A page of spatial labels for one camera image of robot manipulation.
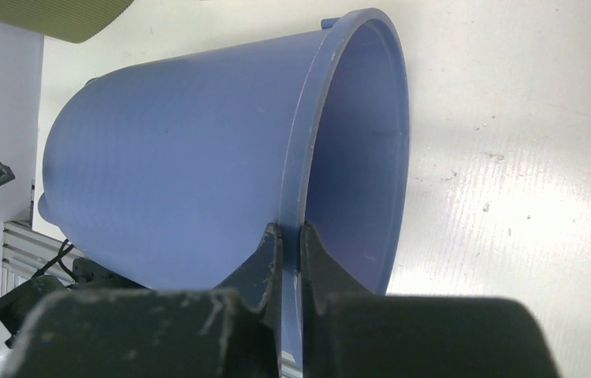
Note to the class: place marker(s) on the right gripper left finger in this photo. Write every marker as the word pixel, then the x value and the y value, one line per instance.
pixel 231 330

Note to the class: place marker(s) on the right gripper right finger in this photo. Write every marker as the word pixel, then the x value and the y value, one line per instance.
pixel 349 331

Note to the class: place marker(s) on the blue plastic bucket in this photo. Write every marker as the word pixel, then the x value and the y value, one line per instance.
pixel 168 172

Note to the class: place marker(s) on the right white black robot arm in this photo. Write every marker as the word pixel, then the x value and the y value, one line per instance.
pixel 104 325

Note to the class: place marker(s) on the olive green waste bin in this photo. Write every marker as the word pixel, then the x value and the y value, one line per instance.
pixel 73 21

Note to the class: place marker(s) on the aluminium mounting rail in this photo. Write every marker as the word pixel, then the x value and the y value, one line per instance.
pixel 23 252

